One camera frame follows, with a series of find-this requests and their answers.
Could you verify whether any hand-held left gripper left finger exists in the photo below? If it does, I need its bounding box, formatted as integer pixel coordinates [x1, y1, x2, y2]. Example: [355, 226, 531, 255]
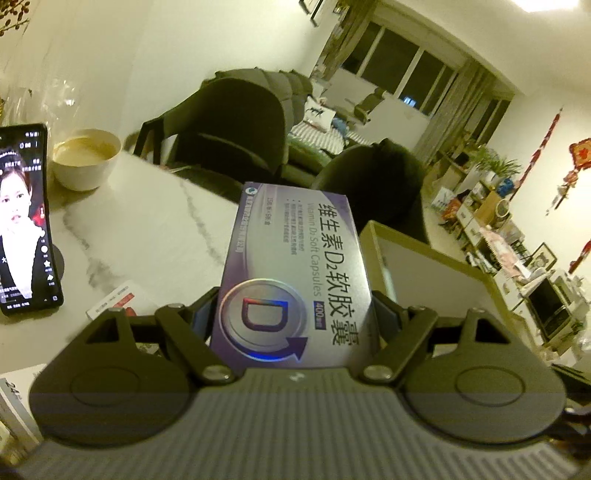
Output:
[85, 286, 236, 386]

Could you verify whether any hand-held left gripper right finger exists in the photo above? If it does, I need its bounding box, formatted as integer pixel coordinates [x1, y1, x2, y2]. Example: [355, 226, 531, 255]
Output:
[362, 288, 511, 384]

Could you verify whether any beige cardboard storage box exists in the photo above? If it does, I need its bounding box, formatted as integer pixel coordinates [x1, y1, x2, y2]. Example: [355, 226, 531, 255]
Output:
[359, 220, 555, 370]

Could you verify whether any white box red label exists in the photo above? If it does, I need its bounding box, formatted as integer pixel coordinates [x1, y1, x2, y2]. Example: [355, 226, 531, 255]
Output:
[85, 284, 153, 324]

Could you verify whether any purple medicine box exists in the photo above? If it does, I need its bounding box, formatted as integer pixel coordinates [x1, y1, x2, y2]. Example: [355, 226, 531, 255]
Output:
[210, 181, 376, 370]

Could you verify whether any white marble desktop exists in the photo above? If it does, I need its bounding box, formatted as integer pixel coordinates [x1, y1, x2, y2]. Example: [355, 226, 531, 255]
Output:
[0, 115, 370, 370]

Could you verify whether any dark round-backed chair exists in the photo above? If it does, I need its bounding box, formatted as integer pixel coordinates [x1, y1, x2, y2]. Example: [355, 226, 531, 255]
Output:
[310, 138, 430, 245]

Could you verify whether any cluttered low cabinet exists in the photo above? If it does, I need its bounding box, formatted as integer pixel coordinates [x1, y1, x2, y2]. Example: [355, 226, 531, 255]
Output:
[434, 152, 591, 352]

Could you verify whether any dark screen appliance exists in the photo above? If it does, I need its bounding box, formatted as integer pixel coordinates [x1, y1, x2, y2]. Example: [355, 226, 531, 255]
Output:
[526, 274, 578, 344]

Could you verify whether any green potted plant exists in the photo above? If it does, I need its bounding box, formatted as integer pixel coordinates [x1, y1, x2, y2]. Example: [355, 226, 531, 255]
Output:
[471, 143, 522, 185]

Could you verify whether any white bowl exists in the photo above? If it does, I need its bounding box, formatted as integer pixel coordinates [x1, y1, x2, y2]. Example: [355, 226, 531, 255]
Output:
[50, 128, 122, 191]

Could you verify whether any striped blanket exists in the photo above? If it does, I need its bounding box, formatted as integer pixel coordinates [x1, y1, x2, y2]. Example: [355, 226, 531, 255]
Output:
[288, 117, 352, 153]

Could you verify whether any black smartphone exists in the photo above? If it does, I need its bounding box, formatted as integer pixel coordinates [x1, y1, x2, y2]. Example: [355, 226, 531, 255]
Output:
[0, 122, 65, 317]

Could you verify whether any white box grey print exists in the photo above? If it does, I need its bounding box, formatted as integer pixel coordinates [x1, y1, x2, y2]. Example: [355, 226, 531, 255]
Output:
[0, 362, 47, 444]

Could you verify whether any grey office chair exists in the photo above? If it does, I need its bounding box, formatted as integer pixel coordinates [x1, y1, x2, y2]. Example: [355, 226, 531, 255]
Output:
[353, 87, 386, 124]

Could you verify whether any dark armchair with legs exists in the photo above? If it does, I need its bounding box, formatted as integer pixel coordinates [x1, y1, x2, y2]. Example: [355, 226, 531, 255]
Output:
[133, 68, 296, 195]

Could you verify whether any white printed pillow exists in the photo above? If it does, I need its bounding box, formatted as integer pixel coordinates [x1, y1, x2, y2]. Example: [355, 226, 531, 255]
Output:
[302, 98, 337, 131]

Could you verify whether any grey patterned curtain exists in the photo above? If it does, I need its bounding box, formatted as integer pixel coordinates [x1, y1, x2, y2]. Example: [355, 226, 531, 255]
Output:
[413, 60, 515, 162]
[310, 21, 375, 100]

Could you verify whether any large dark window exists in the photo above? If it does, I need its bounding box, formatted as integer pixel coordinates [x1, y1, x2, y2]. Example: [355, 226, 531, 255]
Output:
[344, 21, 467, 95]

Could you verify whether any black framed pale picture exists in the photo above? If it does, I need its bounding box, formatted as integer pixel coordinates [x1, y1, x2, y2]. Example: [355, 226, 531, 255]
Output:
[298, 0, 338, 25]

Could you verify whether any red hanging string decoration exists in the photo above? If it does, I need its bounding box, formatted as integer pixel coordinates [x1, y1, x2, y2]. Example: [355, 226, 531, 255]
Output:
[546, 107, 565, 215]

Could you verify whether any red knot wall decoration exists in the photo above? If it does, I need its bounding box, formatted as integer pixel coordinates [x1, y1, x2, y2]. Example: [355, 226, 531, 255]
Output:
[560, 137, 591, 206]

